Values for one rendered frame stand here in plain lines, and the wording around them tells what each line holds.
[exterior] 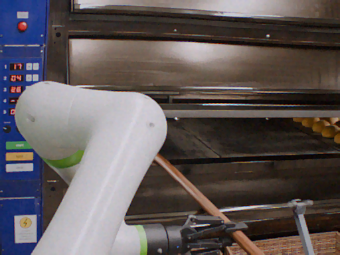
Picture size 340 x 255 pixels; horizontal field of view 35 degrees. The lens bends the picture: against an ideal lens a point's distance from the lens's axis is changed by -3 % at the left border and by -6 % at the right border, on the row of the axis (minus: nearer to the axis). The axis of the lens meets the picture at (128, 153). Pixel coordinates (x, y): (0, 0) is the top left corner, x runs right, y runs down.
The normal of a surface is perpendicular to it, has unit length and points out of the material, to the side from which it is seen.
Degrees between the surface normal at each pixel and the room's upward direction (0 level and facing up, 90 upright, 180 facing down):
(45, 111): 70
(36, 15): 90
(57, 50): 90
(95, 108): 49
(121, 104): 35
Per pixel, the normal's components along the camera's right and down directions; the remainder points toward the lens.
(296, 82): 0.29, -0.01
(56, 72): 0.28, 0.32
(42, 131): -0.22, 0.58
